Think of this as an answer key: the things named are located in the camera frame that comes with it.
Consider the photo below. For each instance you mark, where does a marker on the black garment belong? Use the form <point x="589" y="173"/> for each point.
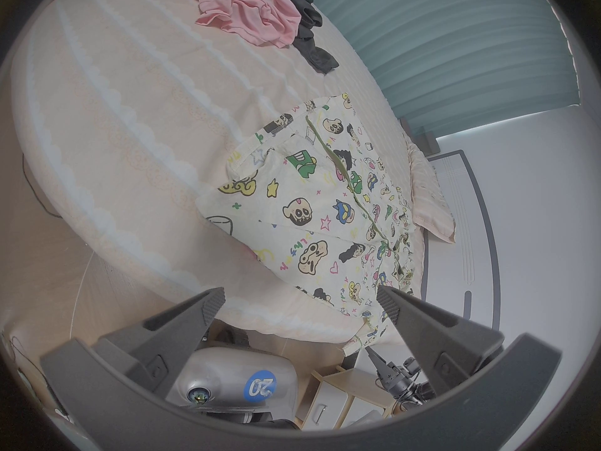
<point x="314" y="54"/>

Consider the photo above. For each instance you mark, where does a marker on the pink striped pillow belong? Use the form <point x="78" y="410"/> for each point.
<point x="429" y="195"/>

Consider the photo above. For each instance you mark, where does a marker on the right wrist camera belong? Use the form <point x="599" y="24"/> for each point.
<point x="411" y="365"/>

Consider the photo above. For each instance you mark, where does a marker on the pale wooden chest of drawers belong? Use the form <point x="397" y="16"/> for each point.
<point x="338" y="397"/>

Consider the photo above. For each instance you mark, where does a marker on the grey bedside table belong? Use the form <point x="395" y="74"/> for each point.
<point x="420" y="136"/>

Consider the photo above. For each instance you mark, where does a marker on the blue-green curtain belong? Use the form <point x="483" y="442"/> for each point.
<point x="446" y="40"/>

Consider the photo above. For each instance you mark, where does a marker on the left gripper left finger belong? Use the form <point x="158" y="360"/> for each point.
<point x="173" y="341"/>

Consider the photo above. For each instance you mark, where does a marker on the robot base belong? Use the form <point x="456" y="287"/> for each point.
<point x="225" y="378"/>

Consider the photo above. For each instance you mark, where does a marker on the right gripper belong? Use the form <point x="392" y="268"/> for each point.
<point x="399" y="385"/>

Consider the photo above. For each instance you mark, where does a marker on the pink garment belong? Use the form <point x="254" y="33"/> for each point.
<point x="249" y="12"/>

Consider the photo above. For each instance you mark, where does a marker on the white printed pyjama top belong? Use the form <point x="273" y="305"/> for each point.
<point x="319" y="214"/>

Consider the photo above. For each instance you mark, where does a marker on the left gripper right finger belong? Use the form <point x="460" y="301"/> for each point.
<point x="436" y="345"/>

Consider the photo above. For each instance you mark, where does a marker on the bed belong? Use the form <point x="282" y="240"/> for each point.
<point x="141" y="134"/>

